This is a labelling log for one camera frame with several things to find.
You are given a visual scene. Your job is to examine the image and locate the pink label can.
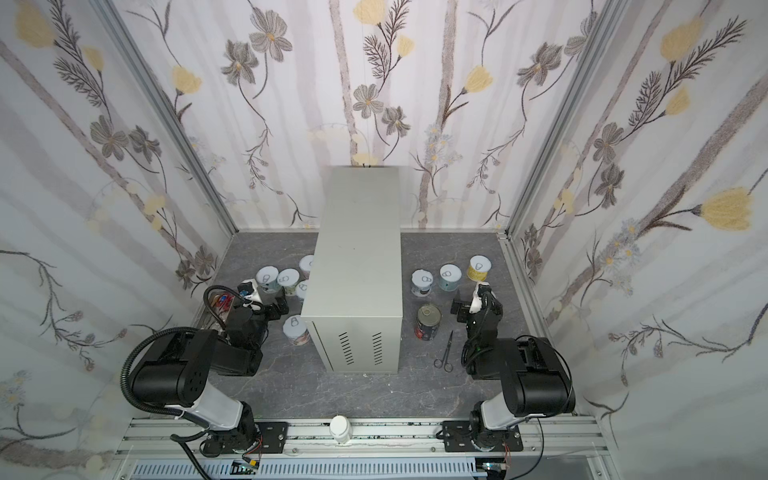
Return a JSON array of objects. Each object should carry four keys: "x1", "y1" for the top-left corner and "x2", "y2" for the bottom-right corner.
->
[{"x1": 283, "y1": 315, "x2": 311, "y2": 346}]

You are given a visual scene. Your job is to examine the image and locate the dark blue tomato can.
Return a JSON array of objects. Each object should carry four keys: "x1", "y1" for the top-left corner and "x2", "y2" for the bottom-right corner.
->
[{"x1": 414, "y1": 303, "x2": 442, "y2": 341}]

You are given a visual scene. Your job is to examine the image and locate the teal label can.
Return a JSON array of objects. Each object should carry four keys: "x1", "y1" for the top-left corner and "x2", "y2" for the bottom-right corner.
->
[
  {"x1": 438, "y1": 264, "x2": 463, "y2": 292},
  {"x1": 256, "y1": 265, "x2": 280, "y2": 293}
]

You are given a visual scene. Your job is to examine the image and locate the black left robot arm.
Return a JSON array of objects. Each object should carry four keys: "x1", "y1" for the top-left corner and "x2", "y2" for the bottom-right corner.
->
[{"x1": 119, "y1": 280, "x2": 289, "y2": 458}]

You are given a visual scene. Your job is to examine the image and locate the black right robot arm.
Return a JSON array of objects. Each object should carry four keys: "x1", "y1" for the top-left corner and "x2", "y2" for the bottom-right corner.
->
[{"x1": 451, "y1": 299, "x2": 576, "y2": 451}]

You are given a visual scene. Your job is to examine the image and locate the green label can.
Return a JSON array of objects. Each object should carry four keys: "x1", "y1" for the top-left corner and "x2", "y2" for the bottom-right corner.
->
[{"x1": 277, "y1": 268, "x2": 301, "y2": 296}]

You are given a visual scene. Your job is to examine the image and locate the white lid can front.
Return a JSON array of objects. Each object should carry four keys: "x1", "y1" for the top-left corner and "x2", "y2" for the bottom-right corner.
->
[{"x1": 295, "y1": 280, "x2": 309, "y2": 301}]

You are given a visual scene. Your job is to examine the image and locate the yellow label can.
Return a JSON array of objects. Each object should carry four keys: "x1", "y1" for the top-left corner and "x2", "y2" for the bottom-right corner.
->
[{"x1": 467, "y1": 255, "x2": 492, "y2": 282}]

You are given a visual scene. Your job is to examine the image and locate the white can right of cabinet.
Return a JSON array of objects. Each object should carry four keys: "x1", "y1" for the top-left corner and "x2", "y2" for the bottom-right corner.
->
[{"x1": 411, "y1": 269, "x2": 434, "y2": 297}]

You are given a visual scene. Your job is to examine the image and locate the pink can near cabinet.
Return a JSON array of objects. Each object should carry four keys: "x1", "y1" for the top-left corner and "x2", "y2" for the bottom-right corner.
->
[{"x1": 299, "y1": 254, "x2": 314, "y2": 278}]

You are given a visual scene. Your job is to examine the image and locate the metal scissors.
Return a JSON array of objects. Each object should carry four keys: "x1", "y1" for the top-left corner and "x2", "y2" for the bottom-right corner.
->
[{"x1": 433, "y1": 332, "x2": 454, "y2": 373}]

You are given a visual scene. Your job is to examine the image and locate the grey metal cabinet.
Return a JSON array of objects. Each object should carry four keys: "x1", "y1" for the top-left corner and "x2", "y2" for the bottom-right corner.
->
[{"x1": 301, "y1": 167, "x2": 404, "y2": 374}]

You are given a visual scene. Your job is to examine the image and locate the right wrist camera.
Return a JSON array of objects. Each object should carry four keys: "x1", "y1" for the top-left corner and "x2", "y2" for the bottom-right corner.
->
[{"x1": 469, "y1": 282, "x2": 495, "y2": 314}]

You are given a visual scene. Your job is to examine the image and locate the white knob on rail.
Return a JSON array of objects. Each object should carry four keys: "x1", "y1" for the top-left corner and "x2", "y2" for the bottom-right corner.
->
[{"x1": 329, "y1": 415, "x2": 352, "y2": 444}]

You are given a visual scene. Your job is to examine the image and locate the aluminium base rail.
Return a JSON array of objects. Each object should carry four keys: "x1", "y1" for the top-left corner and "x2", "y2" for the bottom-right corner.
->
[{"x1": 107, "y1": 416, "x2": 621, "y2": 479}]

